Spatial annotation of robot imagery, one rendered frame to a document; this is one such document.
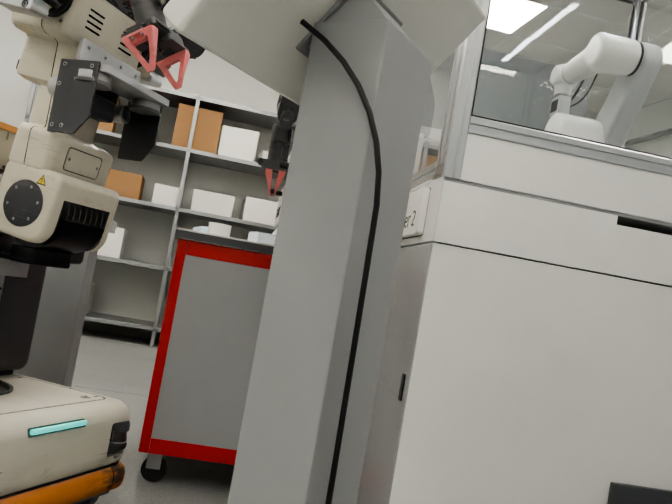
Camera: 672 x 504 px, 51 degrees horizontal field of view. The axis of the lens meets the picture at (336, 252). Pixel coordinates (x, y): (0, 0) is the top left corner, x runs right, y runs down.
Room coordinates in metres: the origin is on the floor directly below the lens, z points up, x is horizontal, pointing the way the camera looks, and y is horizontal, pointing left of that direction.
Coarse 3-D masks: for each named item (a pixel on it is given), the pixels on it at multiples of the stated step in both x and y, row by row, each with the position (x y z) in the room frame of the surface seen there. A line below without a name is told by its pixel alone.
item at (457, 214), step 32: (448, 192) 1.55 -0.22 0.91; (480, 192) 1.56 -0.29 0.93; (448, 224) 1.55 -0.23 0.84; (480, 224) 1.56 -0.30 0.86; (512, 224) 1.57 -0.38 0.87; (544, 224) 1.58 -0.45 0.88; (576, 224) 1.59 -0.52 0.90; (608, 224) 1.60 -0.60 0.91; (512, 256) 1.59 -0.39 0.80; (544, 256) 1.58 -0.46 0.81; (576, 256) 1.59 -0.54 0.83; (608, 256) 1.60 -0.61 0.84; (640, 256) 1.61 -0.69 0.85
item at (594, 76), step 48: (528, 0) 1.58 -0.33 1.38; (576, 0) 1.60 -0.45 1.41; (624, 0) 1.61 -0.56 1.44; (528, 48) 1.58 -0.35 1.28; (576, 48) 1.60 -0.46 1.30; (624, 48) 1.62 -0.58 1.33; (480, 96) 1.57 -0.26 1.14; (528, 96) 1.59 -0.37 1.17; (576, 96) 1.60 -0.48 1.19; (624, 96) 1.62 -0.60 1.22; (624, 144) 1.62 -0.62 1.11
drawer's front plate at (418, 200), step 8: (416, 192) 1.69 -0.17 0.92; (424, 192) 1.63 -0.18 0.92; (408, 200) 1.76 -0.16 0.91; (416, 200) 1.68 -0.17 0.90; (424, 200) 1.63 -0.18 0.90; (408, 208) 1.74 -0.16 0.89; (416, 208) 1.66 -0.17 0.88; (424, 208) 1.63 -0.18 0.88; (408, 216) 1.73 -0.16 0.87; (416, 216) 1.65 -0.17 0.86; (424, 216) 1.64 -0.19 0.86; (408, 224) 1.72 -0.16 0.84; (416, 224) 1.64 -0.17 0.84; (408, 232) 1.70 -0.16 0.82; (416, 232) 1.64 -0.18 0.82
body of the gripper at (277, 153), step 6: (270, 144) 2.00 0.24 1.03; (276, 144) 1.98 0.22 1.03; (282, 144) 1.99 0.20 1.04; (270, 150) 1.99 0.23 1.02; (276, 150) 1.98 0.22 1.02; (282, 150) 1.99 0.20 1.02; (288, 150) 2.01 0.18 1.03; (270, 156) 1.99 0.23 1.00; (276, 156) 1.98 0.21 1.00; (282, 156) 1.99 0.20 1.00; (276, 162) 1.98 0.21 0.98; (282, 162) 1.98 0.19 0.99
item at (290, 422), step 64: (320, 64) 0.96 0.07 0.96; (384, 64) 0.92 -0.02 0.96; (320, 128) 0.95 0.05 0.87; (384, 128) 0.95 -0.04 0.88; (320, 192) 0.94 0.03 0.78; (384, 192) 0.97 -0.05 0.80; (320, 256) 0.93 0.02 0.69; (384, 256) 1.01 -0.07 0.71; (320, 320) 0.93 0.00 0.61; (384, 320) 1.04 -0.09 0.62; (256, 384) 0.96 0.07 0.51; (320, 384) 0.92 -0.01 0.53; (256, 448) 0.96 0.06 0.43; (320, 448) 0.93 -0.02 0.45
